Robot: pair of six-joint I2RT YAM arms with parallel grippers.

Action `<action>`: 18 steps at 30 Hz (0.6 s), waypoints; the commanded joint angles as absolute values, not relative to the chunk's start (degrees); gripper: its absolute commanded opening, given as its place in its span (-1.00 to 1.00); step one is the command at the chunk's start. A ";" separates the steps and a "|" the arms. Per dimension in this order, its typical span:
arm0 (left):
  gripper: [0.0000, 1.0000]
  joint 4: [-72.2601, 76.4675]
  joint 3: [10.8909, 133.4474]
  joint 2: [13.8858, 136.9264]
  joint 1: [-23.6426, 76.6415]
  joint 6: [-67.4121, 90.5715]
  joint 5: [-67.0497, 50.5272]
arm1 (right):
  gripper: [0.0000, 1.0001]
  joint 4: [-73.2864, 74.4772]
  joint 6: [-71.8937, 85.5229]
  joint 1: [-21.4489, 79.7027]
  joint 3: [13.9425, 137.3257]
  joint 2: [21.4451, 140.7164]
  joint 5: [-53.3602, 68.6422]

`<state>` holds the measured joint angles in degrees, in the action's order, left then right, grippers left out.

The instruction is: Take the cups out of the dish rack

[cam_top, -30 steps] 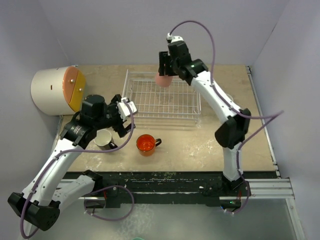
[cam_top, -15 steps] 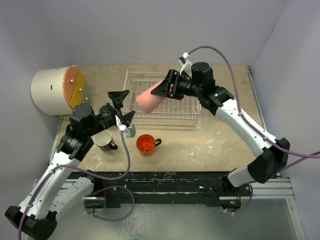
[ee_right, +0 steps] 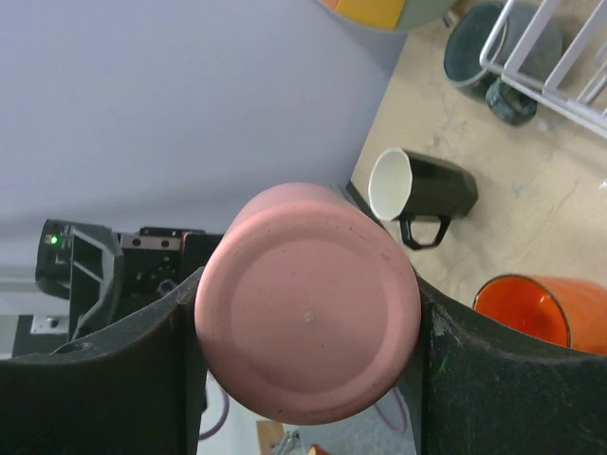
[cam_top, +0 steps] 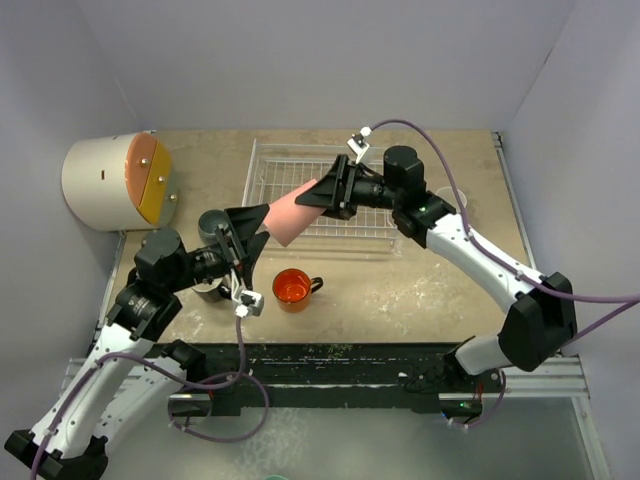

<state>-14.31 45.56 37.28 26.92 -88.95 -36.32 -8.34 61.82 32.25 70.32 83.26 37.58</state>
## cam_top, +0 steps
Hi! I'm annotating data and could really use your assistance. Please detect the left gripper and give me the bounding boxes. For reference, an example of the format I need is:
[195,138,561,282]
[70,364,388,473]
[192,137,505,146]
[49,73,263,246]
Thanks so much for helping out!
[168,203,270,292]

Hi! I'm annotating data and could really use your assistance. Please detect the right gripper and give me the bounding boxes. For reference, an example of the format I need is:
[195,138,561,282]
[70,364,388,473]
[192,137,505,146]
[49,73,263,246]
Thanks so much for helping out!
[298,154,402,220]

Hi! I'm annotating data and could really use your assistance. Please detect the pink tumbler cup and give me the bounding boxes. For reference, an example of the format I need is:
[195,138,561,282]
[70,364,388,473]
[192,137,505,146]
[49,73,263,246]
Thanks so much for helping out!
[263,179,324,247]

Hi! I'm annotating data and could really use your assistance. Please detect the grey-blue round mug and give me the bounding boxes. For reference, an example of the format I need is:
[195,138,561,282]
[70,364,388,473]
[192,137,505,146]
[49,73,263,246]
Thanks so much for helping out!
[198,210,229,246]

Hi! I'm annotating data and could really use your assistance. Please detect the black faceted mug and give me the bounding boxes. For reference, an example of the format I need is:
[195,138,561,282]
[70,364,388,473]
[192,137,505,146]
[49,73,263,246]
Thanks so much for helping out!
[192,280,231,303]

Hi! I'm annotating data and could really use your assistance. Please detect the orange cup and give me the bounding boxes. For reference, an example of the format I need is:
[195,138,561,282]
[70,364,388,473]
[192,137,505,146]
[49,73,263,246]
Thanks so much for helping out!
[272,268,324,313]

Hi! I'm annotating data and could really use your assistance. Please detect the light blue mug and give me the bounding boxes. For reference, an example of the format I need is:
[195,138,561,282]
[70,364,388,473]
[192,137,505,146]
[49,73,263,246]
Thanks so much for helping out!
[435,186,467,208]

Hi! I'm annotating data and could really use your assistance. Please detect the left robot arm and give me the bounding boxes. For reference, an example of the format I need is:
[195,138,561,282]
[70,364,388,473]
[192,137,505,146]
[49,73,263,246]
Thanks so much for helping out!
[5,204,269,479]

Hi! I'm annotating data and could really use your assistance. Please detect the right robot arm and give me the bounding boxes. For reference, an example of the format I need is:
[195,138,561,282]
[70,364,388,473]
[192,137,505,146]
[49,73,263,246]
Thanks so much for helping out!
[295,146,577,391]

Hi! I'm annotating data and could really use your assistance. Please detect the round cream drawer cabinet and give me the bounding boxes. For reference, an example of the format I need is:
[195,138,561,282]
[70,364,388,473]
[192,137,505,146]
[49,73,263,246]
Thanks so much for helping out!
[61,131,178,232]

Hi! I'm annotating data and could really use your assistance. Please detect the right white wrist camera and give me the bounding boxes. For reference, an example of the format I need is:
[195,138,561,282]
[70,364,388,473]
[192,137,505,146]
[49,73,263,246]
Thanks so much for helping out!
[346,126,372,164]

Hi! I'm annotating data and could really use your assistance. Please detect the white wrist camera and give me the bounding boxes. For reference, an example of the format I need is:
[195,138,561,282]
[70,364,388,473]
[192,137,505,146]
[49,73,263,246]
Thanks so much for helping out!
[346,126,372,164]
[230,272,264,319]

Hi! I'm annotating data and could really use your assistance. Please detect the white wire dish rack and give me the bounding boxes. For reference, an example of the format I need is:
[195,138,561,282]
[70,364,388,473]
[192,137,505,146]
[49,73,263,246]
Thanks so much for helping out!
[241,138,404,244]

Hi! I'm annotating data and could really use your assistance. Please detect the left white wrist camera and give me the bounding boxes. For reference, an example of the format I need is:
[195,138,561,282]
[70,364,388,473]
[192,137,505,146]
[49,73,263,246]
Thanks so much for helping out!
[230,272,264,319]

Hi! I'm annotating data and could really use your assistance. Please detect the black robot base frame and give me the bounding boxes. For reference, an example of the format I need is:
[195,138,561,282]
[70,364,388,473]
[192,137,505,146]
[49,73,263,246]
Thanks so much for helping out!
[199,342,506,417]

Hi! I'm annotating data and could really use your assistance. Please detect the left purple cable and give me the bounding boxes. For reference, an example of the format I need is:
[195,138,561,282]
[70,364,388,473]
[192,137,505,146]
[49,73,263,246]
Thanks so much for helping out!
[29,299,271,480]

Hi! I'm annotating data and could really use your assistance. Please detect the purple cable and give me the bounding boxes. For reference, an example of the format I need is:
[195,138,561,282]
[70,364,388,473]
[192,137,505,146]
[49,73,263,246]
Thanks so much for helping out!
[29,299,271,480]
[369,118,640,431]

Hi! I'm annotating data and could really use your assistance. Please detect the aluminium frame rails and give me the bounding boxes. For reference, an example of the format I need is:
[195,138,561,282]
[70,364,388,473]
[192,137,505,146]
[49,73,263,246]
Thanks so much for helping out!
[37,130,614,480]

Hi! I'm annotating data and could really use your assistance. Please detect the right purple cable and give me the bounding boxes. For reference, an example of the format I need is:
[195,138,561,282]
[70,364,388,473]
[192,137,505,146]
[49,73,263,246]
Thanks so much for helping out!
[369,118,640,431]

